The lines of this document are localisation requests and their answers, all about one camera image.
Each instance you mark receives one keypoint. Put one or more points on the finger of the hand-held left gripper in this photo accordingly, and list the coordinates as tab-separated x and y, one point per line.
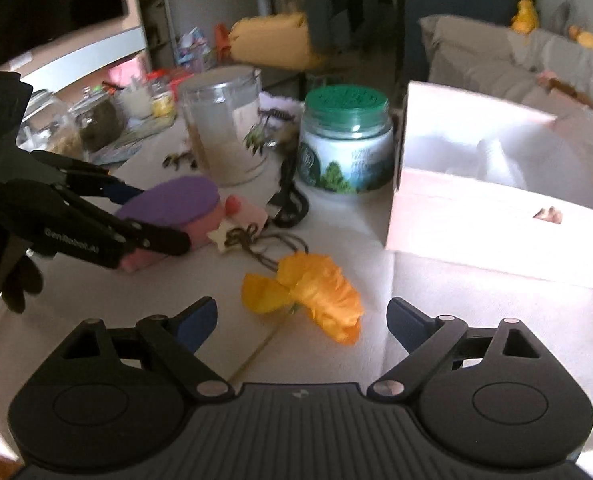
156	240
119	192

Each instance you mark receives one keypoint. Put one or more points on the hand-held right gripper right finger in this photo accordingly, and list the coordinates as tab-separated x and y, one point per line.
404	322

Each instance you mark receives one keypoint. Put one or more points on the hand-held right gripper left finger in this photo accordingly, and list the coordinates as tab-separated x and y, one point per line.
199	322

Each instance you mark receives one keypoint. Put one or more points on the pink plush with purple hat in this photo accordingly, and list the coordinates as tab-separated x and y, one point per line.
176	205

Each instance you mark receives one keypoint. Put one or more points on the yellow artificial flower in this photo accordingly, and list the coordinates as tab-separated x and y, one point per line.
321	295

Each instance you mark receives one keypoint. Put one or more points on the person's left hand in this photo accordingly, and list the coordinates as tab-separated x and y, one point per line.
20	280

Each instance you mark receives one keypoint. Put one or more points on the glass jar with dark contents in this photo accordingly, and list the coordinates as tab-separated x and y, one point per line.
99	125

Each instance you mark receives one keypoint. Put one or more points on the glass jar with tan contents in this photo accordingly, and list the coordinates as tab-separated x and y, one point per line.
56	130

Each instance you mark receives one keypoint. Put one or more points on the white cup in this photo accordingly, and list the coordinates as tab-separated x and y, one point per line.
136	102

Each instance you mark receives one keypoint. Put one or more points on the small yellow jar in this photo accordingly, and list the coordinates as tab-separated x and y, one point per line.
162	102

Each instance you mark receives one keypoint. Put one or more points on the white cardboard box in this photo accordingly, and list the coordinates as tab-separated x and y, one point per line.
476	225

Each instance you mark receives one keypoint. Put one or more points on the white and tan bag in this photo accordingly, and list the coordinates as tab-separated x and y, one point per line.
226	125

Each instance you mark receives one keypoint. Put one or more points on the colourful packet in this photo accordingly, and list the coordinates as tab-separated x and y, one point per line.
194	49

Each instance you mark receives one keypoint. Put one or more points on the green and white bag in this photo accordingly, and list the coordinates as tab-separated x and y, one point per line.
346	160

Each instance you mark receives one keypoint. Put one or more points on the orange toy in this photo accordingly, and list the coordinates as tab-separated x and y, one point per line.
222	41

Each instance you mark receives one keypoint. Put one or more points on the television screen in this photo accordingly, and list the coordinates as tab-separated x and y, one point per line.
51	0

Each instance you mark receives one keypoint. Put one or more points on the dark hanging jacket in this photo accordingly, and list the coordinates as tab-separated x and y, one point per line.
346	0

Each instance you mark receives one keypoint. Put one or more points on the dark blue cabinet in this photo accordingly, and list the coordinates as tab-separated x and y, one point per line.
456	0

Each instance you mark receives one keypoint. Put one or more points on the yellow plush toy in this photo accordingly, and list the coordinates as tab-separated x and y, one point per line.
587	39
525	16

